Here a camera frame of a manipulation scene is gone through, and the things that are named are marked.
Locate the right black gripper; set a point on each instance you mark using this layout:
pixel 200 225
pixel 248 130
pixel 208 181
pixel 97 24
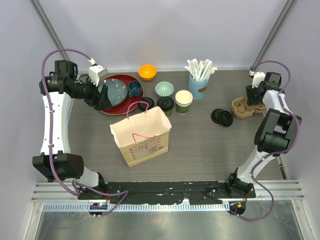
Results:
pixel 251 100

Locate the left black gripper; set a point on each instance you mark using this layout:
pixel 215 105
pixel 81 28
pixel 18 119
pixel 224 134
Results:
pixel 99 100

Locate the brown cardboard cup carrier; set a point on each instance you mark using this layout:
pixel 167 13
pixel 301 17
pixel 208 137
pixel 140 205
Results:
pixel 241 109

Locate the black coffee cup lid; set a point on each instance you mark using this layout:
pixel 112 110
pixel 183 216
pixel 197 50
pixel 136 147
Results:
pixel 146 103

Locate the stack of black lids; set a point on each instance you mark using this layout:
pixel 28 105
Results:
pixel 222 117

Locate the pink paper bag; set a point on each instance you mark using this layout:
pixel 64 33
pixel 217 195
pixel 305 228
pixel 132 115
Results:
pixel 142 136

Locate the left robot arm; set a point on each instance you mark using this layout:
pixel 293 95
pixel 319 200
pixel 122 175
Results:
pixel 59 90

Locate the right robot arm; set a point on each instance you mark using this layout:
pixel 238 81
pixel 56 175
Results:
pixel 276 134

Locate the large blue-grey plate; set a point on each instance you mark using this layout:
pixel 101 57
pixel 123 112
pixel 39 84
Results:
pixel 117 91

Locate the red round tray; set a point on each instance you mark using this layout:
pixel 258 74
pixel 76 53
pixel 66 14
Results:
pixel 122 108

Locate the dark blue ceramic cup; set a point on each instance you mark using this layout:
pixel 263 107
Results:
pixel 134 89

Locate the orange bowl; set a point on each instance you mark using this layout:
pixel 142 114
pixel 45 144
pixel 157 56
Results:
pixel 147 72

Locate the light blue straw holder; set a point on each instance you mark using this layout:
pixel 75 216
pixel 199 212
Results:
pixel 197 88

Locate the bundle of white straws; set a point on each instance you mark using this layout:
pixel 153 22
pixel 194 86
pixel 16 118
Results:
pixel 200 70

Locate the light green bowl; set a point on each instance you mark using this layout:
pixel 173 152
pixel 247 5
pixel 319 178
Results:
pixel 164 89

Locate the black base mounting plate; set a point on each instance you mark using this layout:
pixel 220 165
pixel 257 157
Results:
pixel 174 192

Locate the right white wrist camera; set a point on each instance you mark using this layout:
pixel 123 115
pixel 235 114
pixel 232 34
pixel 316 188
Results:
pixel 257 78

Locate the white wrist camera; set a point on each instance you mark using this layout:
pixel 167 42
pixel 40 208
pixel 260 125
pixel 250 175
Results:
pixel 257 78
pixel 96 72

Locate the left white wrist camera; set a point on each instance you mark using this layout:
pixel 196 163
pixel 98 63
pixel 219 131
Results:
pixel 96 72

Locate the aluminium front rail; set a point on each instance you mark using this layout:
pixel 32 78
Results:
pixel 55 199

